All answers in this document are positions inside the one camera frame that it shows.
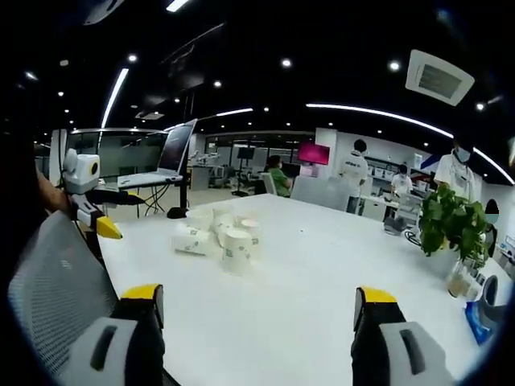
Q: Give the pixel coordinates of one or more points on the glass plant vase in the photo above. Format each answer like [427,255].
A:
[462,281]

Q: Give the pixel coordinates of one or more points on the grey rounded device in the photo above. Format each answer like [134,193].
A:
[493,297]

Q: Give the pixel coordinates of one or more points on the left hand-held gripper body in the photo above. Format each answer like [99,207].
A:
[80,177]

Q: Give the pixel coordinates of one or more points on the black stand pole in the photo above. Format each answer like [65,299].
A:
[185,189]

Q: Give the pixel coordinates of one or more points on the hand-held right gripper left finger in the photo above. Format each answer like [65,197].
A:
[120,346]

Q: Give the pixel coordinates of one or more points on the small grey object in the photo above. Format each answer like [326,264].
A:
[395,226]

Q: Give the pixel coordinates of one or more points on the blue packet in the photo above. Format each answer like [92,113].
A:
[479,325]

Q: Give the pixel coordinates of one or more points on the black monitor on stand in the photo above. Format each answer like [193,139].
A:
[246,153]

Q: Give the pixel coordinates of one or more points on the green potted plant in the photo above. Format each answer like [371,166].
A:
[450,221]

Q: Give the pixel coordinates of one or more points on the open laptop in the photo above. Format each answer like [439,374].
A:
[173,154]

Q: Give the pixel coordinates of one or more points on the white table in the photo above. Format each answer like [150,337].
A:
[289,305]

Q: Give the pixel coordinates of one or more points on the long ceiling strip light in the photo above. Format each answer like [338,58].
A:
[114,96]

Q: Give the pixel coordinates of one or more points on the pink screen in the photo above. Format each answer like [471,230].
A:
[314,153]

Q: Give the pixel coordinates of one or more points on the cluster of white paper cups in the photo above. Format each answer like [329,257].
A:
[235,251]

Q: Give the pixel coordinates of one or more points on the small black object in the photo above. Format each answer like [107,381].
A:
[177,213]

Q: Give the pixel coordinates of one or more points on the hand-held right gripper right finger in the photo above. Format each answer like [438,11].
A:
[386,346]

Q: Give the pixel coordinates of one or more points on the grey mesh office chair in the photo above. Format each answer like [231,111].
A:
[56,281]

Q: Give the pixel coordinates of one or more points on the curved ceiling strip light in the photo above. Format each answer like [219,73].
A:
[386,116]

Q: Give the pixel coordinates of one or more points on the ceiling air vent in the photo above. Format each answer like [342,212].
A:
[439,77]

